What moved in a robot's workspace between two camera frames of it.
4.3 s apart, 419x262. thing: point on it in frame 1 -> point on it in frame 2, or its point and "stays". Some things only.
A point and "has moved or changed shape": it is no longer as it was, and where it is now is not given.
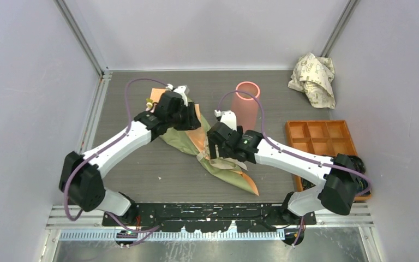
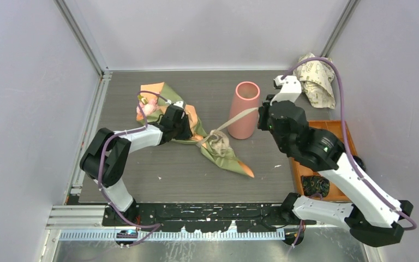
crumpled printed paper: (314, 75) stays
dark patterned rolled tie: (358, 164) stays
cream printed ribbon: (222, 162) has moved or changed shape
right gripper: (213, 148) -> (263, 111)
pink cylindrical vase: (245, 105) stays
